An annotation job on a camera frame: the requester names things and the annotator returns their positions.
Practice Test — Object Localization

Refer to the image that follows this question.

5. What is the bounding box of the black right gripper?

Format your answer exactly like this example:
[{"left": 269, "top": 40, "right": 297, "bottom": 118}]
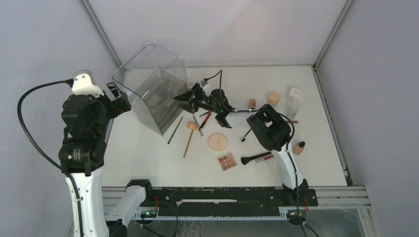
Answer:
[{"left": 173, "top": 82, "right": 219, "bottom": 114}]

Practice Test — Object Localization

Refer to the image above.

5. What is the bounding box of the clear acrylic makeup organizer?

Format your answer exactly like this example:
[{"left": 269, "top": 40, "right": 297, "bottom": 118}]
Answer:
[{"left": 113, "top": 43, "right": 188, "bottom": 136}]

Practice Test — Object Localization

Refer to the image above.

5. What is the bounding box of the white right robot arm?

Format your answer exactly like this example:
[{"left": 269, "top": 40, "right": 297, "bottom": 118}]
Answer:
[{"left": 174, "top": 83, "right": 309, "bottom": 205}]

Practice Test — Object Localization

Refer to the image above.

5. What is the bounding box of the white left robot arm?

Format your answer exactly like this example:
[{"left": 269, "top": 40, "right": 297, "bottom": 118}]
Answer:
[{"left": 58, "top": 82, "right": 155, "bottom": 237}]

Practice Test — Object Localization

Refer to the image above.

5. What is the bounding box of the red lip pencil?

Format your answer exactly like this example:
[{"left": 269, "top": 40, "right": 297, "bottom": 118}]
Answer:
[{"left": 200, "top": 112, "right": 212, "bottom": 129}]

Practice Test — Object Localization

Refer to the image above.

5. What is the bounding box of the grey metallic stick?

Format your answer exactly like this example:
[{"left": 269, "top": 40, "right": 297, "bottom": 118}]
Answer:
[{"left": 193, "top": 115, "right": 204, "bottom": 137}]

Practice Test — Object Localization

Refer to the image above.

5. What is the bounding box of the BB cream tube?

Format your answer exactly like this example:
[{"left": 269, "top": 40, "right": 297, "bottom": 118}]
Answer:
[{"left": 249, "top": 99, "right": 256, "bottom": 110}]

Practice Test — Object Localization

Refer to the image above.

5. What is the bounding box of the round beige sponge lower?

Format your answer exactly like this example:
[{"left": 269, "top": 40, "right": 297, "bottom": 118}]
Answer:
[{"left": 208, "top": 133, "right": 227, "bottom": 152}]

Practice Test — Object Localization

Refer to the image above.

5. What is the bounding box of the thin black pencil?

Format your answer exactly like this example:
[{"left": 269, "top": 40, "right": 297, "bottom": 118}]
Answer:
[{"left": 167, "top": 117, "right": 183, "bottom": 144}]

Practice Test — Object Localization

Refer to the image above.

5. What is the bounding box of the black brow comb brush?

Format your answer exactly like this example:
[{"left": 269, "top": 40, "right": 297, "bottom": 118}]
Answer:
[{"left": 240, "top": 129, "right": 251, "bottom": 142}]

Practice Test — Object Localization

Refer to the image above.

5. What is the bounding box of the cream jar gold lid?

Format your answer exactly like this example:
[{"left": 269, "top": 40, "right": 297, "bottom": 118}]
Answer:
[{"left": 267, "top": 92, "right": 280, "bottom": 107}]

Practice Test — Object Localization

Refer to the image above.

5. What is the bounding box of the eyeshadow palette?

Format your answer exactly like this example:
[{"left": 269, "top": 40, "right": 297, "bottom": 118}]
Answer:
[{"left": 217, "top": 153, "right": 237, "bottom": 171}]

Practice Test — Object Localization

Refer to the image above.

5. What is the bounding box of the black powder brush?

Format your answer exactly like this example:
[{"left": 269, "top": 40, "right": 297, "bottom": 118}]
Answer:
[{"left": 241, "top": 152, "right": 272, "bottom": 165}]

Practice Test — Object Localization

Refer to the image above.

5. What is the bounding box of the red silver lip gloss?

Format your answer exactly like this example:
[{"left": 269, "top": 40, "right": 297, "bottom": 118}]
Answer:
[{"left": 255, "top": 154, "right": 274, "bottom": 163}]

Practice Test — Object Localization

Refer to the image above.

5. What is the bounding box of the clear liquid bottle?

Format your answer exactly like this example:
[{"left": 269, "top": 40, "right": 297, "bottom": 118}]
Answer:
[{"left": 285, "top": 87, "right": 302, "bottom": 120}]

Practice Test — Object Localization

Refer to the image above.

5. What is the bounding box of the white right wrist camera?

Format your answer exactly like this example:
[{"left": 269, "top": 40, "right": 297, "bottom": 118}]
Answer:
[{"left": 200, "top": 79, "right": 210, "bottom": 90}]

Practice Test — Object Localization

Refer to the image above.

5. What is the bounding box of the wooden handle brush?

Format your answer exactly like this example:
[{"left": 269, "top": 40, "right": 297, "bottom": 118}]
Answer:
[{"left": 183, "top": 130, "right": 194, "bottom": 158}]

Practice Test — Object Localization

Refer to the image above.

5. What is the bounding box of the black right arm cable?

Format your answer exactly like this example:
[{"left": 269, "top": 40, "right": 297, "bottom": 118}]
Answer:
[{"left": 203, "top": 69, "right": 310, "bottom": 237}]

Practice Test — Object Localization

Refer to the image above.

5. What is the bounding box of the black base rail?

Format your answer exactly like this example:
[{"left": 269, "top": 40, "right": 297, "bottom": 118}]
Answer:
[{"left": 154, "top": 186, "right": 318, "bottom": 217}]

